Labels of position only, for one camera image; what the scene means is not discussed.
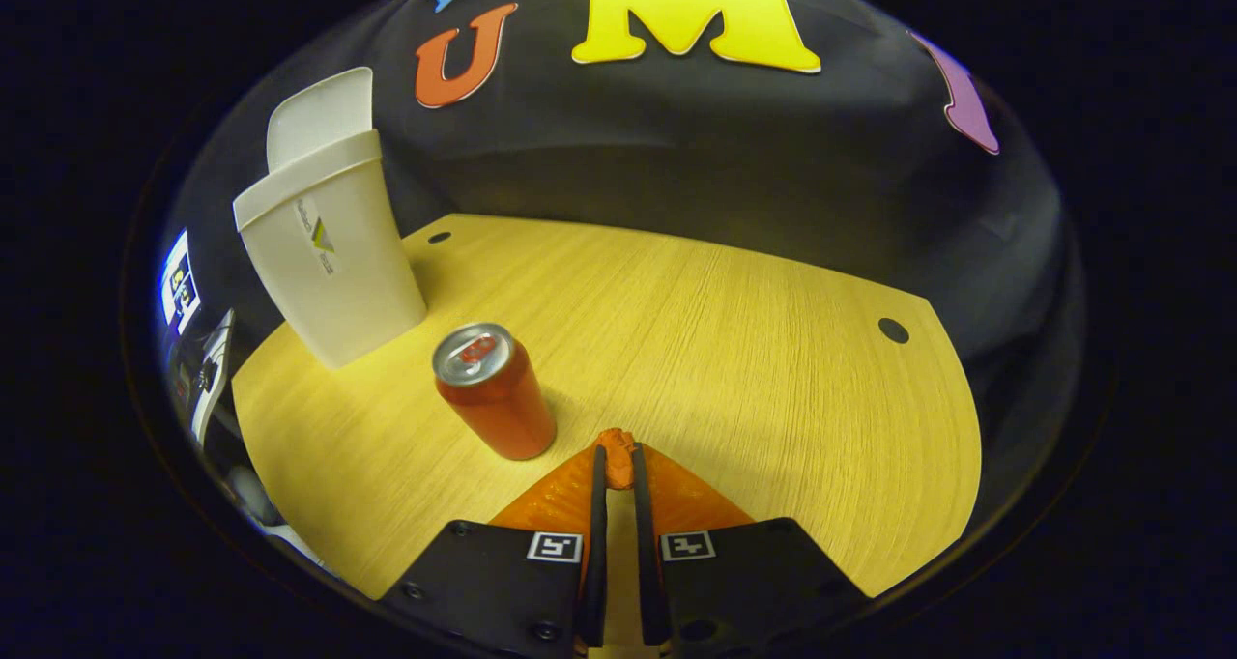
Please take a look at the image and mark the black backdrop cloth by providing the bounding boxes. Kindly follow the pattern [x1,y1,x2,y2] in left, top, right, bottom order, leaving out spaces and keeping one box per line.
[159,0,1088,563]

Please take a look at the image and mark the orange paper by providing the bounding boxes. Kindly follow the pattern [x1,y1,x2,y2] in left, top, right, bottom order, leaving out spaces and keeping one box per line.
[594,428,641,464]

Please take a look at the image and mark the white power strip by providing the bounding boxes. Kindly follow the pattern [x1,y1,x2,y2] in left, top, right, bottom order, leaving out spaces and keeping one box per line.
[188,308,238,443]

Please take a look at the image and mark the blue white screen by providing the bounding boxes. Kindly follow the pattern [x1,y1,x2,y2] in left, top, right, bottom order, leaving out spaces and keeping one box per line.
[159,231,202,336]

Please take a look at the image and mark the white desktop garbage bin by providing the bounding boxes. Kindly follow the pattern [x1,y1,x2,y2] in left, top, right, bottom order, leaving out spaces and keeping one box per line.
[232,67,428,370]

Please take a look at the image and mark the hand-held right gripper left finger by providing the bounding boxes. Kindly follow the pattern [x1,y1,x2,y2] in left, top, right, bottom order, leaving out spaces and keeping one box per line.
[372,444,610,658]

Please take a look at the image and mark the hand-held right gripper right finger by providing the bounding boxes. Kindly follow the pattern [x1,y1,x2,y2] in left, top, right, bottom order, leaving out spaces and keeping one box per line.
[630,442,871,655]

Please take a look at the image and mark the red pop can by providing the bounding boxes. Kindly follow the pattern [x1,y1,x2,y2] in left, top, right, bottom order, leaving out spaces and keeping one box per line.
[431,322,559,462]

